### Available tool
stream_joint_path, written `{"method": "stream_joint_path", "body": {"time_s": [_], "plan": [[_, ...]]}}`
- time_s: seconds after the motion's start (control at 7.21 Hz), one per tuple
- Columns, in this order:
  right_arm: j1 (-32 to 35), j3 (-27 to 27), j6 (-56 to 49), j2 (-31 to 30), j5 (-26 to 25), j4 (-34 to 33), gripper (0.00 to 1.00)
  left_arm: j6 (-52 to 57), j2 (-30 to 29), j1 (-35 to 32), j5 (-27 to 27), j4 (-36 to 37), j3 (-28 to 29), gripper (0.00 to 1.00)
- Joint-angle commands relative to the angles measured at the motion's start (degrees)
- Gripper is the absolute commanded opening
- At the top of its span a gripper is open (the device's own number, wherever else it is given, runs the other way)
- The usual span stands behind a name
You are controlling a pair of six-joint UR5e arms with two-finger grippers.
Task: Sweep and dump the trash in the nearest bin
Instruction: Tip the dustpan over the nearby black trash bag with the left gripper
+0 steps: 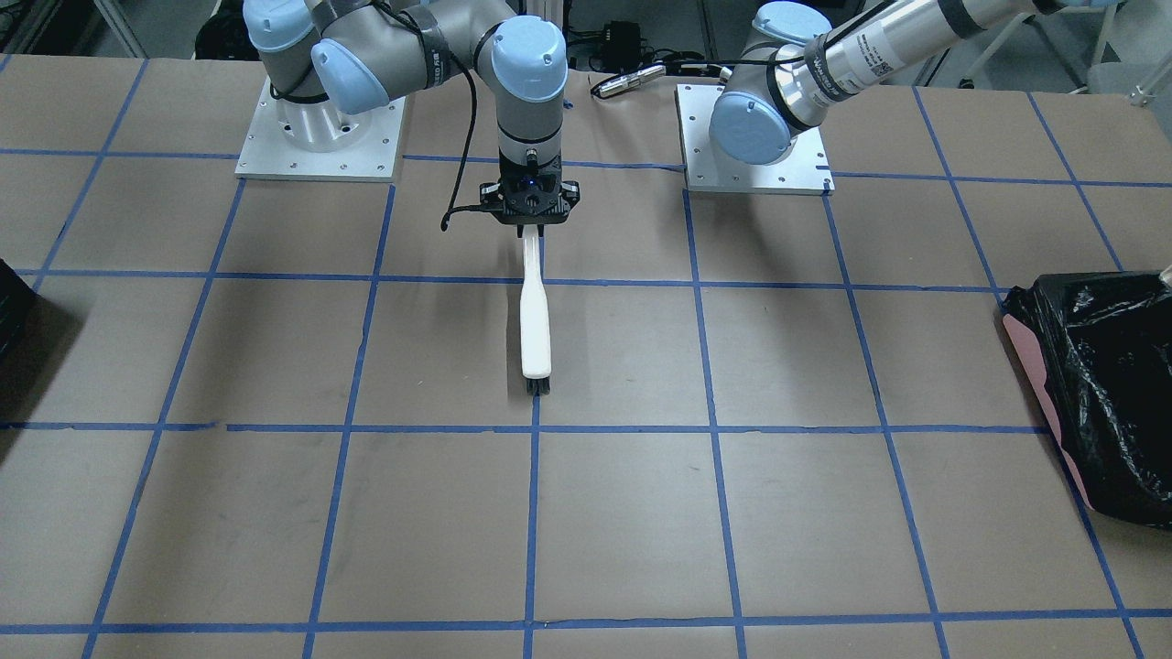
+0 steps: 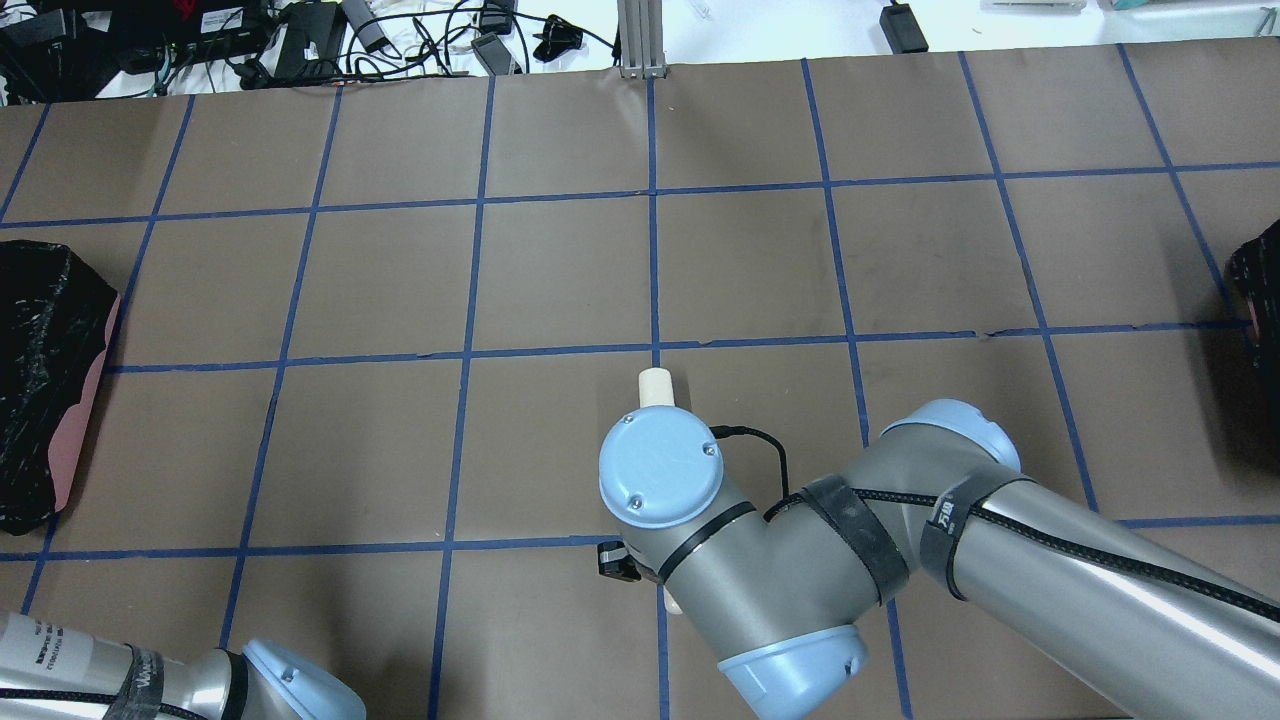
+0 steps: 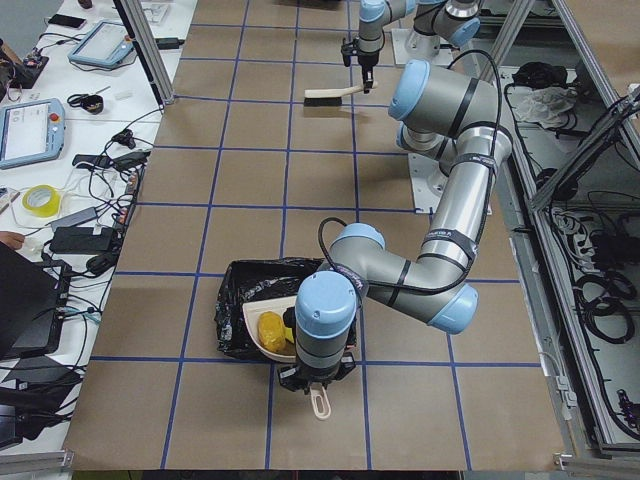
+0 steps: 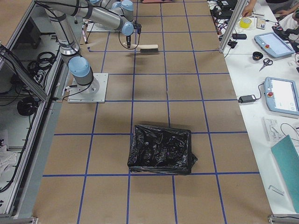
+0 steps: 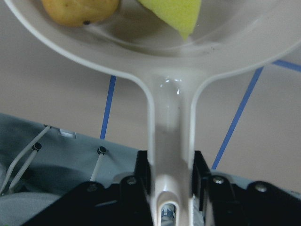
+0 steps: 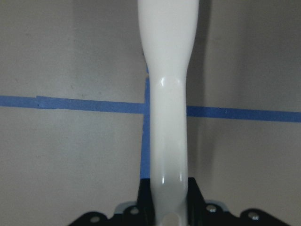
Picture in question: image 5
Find beige plastic dustpan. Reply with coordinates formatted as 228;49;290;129
6;0;301;226

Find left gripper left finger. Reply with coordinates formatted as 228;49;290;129
24;151;153;226

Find yellow sponge piece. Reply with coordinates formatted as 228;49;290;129
139;0;202;40

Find orange crumpled food piece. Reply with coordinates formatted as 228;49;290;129
42;0;119;27

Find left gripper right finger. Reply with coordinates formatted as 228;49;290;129
192;151;301;226

